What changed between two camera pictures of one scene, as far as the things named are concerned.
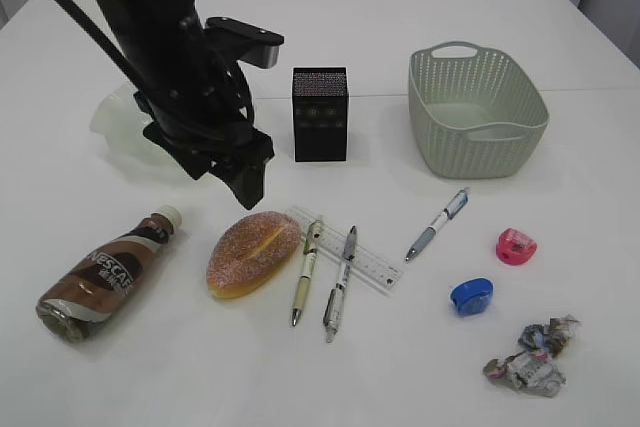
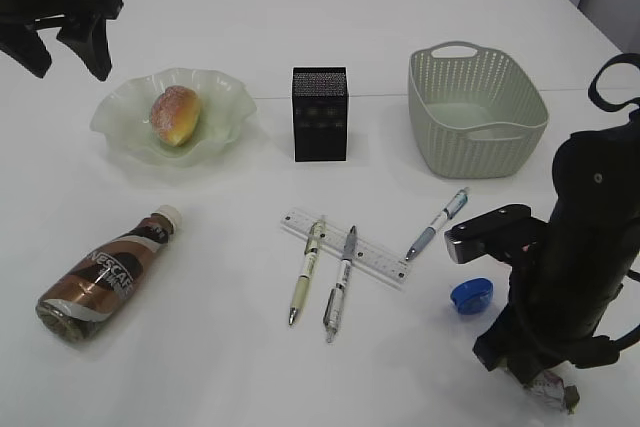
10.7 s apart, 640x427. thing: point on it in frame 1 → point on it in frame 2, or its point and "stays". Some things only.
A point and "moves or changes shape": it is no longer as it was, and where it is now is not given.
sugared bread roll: (249, 251) moves or changes shape
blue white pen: (446, 215) stays
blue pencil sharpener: (472, 296) stays
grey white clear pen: (334, 304) stays
